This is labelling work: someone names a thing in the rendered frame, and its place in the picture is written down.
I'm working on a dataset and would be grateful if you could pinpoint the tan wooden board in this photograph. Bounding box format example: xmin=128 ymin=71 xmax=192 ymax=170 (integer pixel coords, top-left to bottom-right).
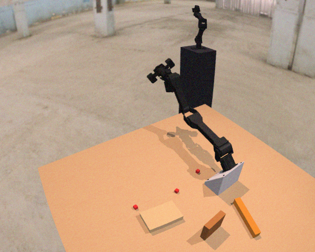
xmin=139 ymin=201 xmax=184 ymax=233

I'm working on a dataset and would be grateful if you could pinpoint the orange rectangular bar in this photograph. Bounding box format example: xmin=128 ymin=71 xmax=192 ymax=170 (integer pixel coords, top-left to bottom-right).
xmin=233 ymin=197 xmax=261 ymax=238

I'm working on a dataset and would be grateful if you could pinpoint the brown square block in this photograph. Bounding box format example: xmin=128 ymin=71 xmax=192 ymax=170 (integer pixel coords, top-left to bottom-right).
xmin=200 ymin=210 xmax=226 ymax=240

